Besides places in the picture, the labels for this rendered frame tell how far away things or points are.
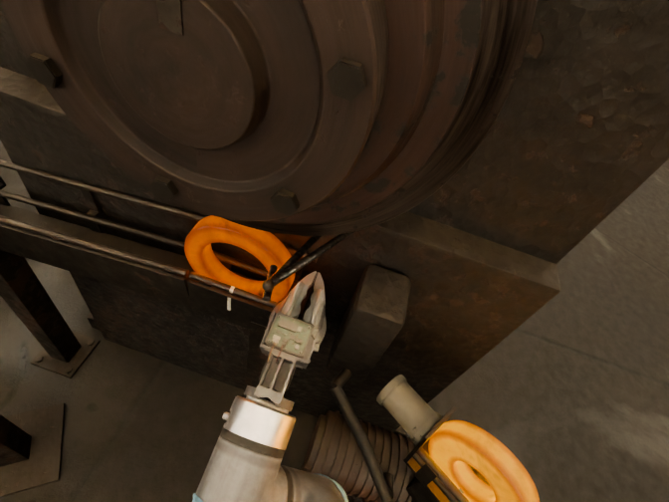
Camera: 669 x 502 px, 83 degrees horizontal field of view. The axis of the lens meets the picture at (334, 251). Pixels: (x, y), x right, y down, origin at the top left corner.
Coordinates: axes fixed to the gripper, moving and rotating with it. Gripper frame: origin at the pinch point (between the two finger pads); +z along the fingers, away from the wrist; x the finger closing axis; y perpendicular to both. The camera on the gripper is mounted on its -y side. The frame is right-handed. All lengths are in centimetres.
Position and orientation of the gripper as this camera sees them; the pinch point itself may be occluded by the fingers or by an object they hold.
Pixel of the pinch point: (314, 280)
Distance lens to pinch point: 63.6
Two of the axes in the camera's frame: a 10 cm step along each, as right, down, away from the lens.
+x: -9.4, -3.4, 0.2
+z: 3.2, -8.6, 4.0
